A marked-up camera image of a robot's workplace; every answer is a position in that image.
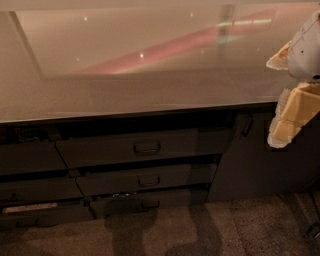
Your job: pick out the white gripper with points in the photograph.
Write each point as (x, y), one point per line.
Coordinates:
(306, 53)

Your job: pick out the dark drawer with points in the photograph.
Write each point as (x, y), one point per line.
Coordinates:
(44, 215)
(29, 157)
(133, 147)
(40, 190)
(147, 201)
(146, 178)

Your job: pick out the dark right cabinet door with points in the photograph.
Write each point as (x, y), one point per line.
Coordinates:
(251, 168)

